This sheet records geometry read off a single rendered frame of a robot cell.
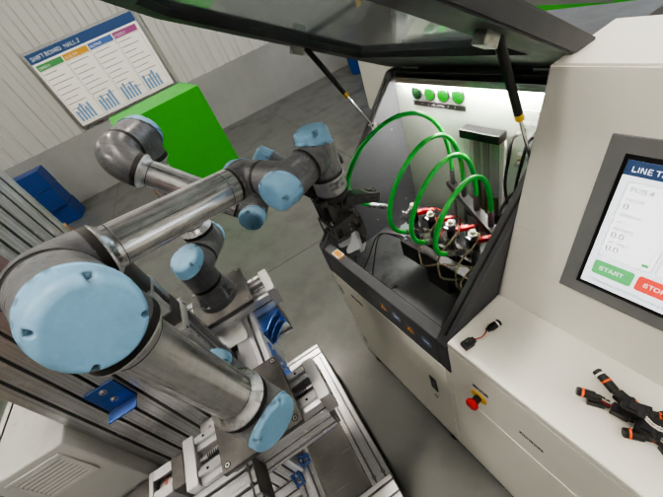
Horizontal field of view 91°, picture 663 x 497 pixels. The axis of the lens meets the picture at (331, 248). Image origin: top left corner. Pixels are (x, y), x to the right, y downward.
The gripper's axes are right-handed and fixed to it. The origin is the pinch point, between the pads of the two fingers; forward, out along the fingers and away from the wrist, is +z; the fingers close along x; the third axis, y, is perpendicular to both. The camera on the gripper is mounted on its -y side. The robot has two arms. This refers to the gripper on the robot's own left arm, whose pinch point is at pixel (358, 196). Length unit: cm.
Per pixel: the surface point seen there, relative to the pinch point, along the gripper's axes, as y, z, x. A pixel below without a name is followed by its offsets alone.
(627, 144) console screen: -40, 25, 46
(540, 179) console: -29, 25, 34
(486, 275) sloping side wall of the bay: -3.5, 32.1, 32.0
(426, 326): 20.0, 30.3, 28.4
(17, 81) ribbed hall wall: 186, -440, -491
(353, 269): 27.3, 13.2, -3.6
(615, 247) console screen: -25, 38, 48
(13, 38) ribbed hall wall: 128, -450, -494
